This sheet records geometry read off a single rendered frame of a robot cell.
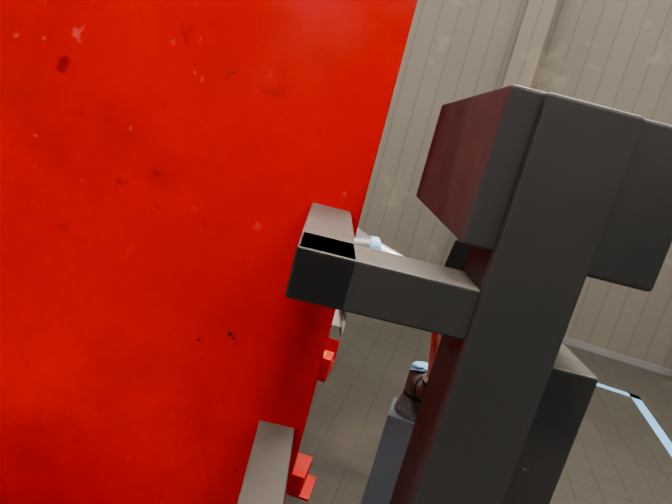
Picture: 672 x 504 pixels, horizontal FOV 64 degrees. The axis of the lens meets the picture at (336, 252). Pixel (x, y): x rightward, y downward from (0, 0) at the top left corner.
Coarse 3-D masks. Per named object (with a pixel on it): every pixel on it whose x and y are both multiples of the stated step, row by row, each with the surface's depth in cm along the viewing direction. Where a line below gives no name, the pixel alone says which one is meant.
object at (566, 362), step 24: (576, 360) 83; (552, 384) 78; (576, 384) 78; (552, 408) 79; (576, 408) 78; (528, 432) 80; (552, 432) 79; (576, 432) 79; (528, 456) 80; (552, 456) 80; (528, 480) 81; (552, 480) 81
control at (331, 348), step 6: (330, 342) 277; (336, 342) 277; (330, 348) 278; (336, 348) 277; (330, 354) 265; (324, 360) 258; (330, 360) 258; (324, 366) 259; (330, 366) 266; (324, 372) 260; (318, 378) 261; (324, 378) 260
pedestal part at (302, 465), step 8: (304, 456) 290; (296, 464) 282; (304, 464) 283; (296, 472) 275; (304, 472) 277; (296, 480) 273; (304, 480) 279; (312, 480) 289; (288, 488) 275; (296, 488) 274; (304, 488) 281; (312, 488) 283; (296, 496) 275; (304, 496) 275
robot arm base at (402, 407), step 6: (402, 396) 226; (408, 396) 223; (396, 402) 228; (402, 402) 225; (408, 402) 222; (414, 402) 221; (420, 402) 221; (396, 408) 226; (402, 408) 225; (408, 408) 222; (414, 408) 221; (402, 414) 223; (408, 414) 221; (414, 414) 221; (408, 420) 221; (414, 420) 221
